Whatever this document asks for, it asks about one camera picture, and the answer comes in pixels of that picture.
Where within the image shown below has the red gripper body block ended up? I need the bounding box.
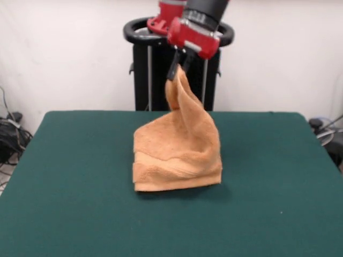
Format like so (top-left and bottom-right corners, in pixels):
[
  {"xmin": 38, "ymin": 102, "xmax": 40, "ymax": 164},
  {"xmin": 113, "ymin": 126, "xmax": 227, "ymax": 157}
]
[{"xmin": 167, "ymin": 17, "xmax": 222, "ymax": 60}]

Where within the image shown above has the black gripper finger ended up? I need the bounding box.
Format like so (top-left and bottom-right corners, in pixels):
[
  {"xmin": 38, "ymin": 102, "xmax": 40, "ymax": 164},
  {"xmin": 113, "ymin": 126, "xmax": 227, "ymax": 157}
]
[
  {"xmin": 182, "ymin": 52, "xmax": 197, "ymax": 72},
  {"xmin": 167, "ymin": 49, "xmax": 186, "ymax": 81}
]

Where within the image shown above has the orange terry towel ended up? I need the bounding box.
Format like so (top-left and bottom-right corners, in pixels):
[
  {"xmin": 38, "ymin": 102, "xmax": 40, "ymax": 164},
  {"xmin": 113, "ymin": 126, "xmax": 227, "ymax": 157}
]
[{"xmin": 132, "ymin": 68, "xmax": 223, "ymax": 193}]

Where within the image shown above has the black plug block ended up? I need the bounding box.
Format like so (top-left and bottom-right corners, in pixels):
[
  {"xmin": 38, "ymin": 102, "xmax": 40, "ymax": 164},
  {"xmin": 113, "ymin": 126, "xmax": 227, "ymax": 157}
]
[{"xmin": 308, "ymin": 118, "xmax": 325, "ymax": 129}]

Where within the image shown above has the silver round disc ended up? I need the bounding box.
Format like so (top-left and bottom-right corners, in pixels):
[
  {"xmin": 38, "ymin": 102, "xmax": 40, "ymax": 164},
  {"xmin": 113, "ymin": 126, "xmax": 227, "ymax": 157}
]
[{"xmin": 316, "ymin": 128, "xmax": 335, "ymax": 147}]

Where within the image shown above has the dark green table cloth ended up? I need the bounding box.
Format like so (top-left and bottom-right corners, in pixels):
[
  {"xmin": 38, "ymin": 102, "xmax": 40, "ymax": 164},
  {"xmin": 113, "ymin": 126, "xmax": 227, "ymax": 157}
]
[{"xmin": 0, "ymin": 110, "xmax": 343, "ymax": 257}]

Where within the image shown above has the black chair base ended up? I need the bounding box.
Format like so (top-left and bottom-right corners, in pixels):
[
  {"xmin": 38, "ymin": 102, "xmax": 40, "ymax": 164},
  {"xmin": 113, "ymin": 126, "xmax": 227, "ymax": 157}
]
[{"xmin": 327, "ymin": 139, "xmax": 343, "ymax": 172}]

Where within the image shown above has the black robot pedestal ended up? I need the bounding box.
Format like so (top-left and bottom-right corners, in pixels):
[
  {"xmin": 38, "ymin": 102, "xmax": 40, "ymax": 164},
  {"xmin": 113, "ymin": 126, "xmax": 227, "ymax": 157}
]
[{"xmin": 123, "ymin": 17, "xmax": 235, "ymax": 112}]

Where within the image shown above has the blue cable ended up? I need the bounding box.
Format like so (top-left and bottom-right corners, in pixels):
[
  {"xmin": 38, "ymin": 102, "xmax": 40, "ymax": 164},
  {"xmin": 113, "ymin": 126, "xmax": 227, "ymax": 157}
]
[{"xmin": 313, "ymin": 115, "xmax": 343, "ymax": 128}]

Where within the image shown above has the grey cable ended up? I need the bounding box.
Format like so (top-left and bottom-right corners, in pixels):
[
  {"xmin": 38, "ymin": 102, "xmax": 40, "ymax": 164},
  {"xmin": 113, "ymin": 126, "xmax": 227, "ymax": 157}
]
[{"xmin": 0, "ymin": 85, "xmax": 13, "ymax": 120}]

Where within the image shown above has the bundle of black cables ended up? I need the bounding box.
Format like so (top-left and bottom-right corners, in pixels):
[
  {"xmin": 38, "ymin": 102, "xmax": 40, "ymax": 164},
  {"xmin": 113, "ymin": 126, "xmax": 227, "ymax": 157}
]
[{"xmin": 0, "ymin": 111, "xmax": 34, "ymax": 168}]

